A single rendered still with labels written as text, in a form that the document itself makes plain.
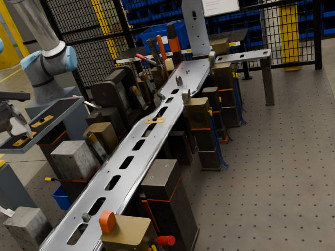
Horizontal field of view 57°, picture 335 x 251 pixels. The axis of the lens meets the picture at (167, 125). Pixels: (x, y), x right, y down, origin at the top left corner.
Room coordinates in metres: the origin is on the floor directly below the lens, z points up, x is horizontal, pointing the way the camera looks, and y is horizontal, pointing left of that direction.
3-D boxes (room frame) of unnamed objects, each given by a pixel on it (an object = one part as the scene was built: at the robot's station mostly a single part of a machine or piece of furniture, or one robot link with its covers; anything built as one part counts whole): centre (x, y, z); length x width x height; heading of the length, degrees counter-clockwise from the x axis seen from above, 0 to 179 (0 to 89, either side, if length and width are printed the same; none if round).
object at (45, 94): (1.58, 0.53, 1.15); 0.15 x 0.15 x 0.10
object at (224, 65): (1.40, -0.35, 0.87); 0.12 x 0.07 x 0.35; 61
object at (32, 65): (1.57, 0.53, 1.27); 0.13 x 0.12 x 0.14; 80
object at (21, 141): (1.01, 0.49, 1.17); 0.08 x 0.04 x 0.01; 143
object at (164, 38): (2.06, -0.17, 1.10); 0.30 x 0.17 x 0.13; 55
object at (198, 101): (1.11, -0.15, 0.87); 0.12 x 0.07 x 0.35; 61
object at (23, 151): (1.12, 0.45, 1.16); 0.37 x 0.14 x 0.02; 151
